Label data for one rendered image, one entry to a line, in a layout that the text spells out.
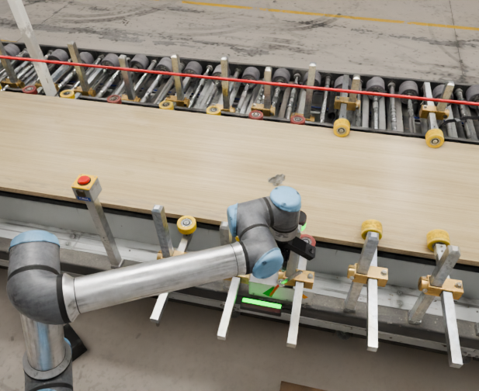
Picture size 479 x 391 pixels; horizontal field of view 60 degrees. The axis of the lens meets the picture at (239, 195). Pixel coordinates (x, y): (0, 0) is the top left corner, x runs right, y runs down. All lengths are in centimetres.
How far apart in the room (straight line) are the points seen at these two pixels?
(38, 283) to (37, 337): 36
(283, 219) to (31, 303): 67
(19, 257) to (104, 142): 123
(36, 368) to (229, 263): 78
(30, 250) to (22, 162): 121
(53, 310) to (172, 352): 149
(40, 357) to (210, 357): 115
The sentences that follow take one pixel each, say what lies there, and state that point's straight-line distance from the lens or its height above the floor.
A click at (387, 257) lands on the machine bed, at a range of 184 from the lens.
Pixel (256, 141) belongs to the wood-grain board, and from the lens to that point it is 214.
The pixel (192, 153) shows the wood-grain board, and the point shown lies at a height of 90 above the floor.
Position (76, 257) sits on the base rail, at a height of 70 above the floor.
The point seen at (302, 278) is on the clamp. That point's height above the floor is 87.
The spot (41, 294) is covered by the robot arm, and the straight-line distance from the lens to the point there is 105.
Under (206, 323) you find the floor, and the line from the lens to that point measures 252.
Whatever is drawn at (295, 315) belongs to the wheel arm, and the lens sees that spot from 156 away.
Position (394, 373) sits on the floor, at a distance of 251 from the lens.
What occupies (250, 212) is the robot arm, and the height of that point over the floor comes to 137.
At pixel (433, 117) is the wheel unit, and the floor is 96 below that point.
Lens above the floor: 224
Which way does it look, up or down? 46 degrees down
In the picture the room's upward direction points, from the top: 2 degrees counter-clockwise
